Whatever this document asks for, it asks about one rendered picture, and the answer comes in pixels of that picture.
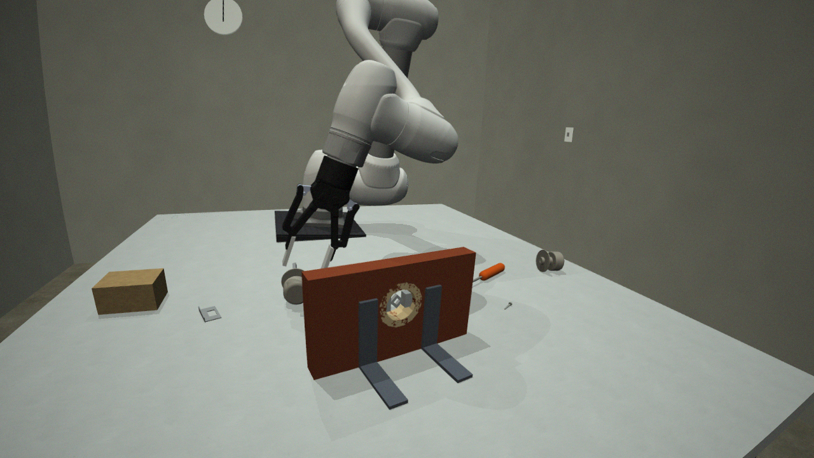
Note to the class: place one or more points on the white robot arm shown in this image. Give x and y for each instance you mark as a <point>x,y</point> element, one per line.
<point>374,114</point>

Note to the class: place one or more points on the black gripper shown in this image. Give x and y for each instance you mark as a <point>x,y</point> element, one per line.
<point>332,175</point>

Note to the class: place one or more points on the brown rectangular box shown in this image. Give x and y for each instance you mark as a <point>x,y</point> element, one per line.
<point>130,291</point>

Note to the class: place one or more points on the brown wooden door slab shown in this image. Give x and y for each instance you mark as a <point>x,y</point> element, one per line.
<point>331,299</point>

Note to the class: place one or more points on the orange-handled screwdriver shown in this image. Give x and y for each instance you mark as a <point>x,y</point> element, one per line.
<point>490,272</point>

